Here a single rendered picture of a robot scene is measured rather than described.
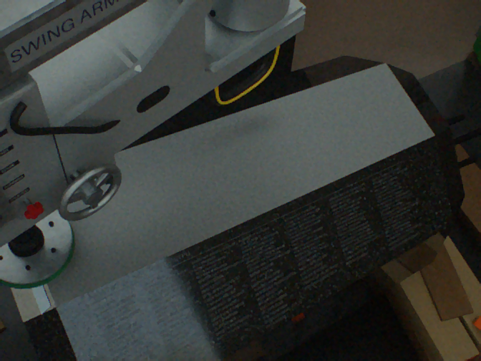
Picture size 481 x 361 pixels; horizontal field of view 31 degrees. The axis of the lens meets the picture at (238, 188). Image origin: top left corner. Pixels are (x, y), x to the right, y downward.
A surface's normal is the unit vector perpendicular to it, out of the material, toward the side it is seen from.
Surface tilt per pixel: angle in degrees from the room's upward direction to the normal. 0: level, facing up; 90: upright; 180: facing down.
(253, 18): 90
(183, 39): 90
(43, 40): 90
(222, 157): 0
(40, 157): 90
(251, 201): 0
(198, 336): 45
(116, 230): 0
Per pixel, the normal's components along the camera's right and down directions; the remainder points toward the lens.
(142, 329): 0.35, 0.21
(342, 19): 0.03, -0.48
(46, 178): 0.65, 0.68
